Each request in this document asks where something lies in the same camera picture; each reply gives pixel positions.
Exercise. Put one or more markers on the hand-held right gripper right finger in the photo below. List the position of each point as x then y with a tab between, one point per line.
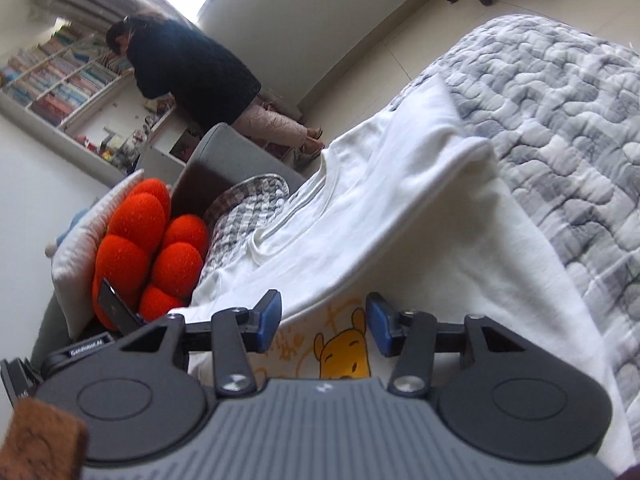
377	325

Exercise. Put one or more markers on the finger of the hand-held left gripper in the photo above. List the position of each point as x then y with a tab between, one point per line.
117	307

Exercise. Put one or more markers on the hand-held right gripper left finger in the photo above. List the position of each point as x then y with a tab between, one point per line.
267	317

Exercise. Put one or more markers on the white printed sweatshirt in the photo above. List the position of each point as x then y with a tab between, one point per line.
400	200

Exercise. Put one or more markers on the white striped pillow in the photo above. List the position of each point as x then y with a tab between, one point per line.
75	270

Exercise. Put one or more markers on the orange flower cushion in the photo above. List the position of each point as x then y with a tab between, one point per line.
140	220

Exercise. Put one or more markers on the brown fuzzy cloth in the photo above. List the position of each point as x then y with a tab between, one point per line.
35	440

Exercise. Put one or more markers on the grey sofa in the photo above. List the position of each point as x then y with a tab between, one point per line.
220	155

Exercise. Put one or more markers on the white shelf desk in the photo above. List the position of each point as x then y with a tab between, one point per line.
50	132

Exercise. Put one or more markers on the rows of books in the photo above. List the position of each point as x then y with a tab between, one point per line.
65	85

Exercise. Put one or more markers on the grey checked quilt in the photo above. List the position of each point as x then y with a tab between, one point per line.
550	135

